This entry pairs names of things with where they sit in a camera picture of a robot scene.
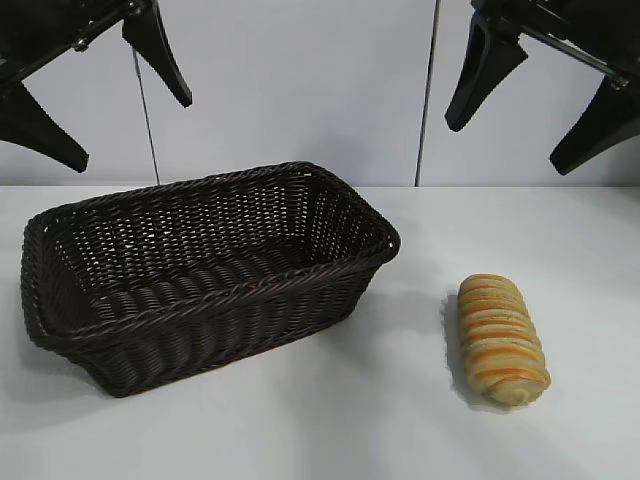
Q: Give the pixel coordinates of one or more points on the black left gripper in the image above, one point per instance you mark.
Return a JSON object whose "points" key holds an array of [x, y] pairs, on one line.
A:
{"points": [[45, 30]]}

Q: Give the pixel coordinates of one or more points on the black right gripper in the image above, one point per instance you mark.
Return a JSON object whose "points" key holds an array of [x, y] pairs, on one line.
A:
{"points": [[575, 25]]}

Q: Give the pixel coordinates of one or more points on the dark brown wicker basket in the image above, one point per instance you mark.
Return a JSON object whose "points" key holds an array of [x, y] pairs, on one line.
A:
{"points": [[210, 320]]}

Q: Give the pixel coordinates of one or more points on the long striped bread loaf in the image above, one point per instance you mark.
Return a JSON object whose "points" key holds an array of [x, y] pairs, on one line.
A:
{"points": [[500, 340]]}

